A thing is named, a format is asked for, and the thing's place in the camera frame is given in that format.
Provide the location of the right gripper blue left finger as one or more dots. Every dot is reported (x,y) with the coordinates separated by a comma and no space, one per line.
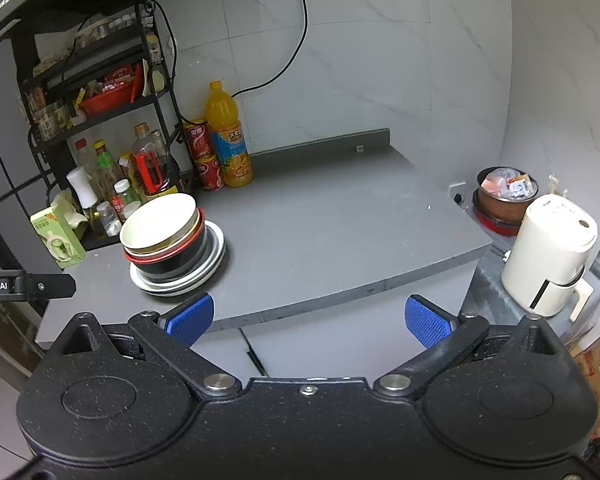
(187,322)

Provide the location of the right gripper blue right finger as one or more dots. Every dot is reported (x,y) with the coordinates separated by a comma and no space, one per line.
(427,322)

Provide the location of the red and black bowl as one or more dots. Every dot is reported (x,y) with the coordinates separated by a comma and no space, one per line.
(175,261)

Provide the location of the large white plate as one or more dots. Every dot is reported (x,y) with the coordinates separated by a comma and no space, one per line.
(194,277)

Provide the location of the cream bowl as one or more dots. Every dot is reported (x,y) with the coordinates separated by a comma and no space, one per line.
(159,223)

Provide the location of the green tea carton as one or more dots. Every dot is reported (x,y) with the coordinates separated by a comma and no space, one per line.
(57,237)

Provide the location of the white spray oil bottle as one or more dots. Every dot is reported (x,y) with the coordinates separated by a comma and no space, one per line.
(88,199)

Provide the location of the brown pot with packets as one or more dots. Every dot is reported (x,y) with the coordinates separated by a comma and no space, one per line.
(502,198)

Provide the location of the lower red can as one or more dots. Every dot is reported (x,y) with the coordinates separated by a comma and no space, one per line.
(210,172)

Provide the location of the red cap clear bottle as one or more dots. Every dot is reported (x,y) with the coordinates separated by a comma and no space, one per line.
(86,158)

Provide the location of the green label sauce bottle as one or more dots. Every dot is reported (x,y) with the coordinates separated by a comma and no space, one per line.
(109,170)

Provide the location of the large soy sauce bottle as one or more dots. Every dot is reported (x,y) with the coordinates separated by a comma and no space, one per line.
(152,161)

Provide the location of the orange juice bottle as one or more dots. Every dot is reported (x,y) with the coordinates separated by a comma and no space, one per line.
(222,115)

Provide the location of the black metal shelf rack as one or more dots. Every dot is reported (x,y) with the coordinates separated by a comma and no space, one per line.
(112,68)

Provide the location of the red basket on shelf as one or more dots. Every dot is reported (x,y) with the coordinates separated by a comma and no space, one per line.
(109,100)

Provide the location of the low wall socket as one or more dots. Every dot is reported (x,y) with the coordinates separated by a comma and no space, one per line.
(457,193)

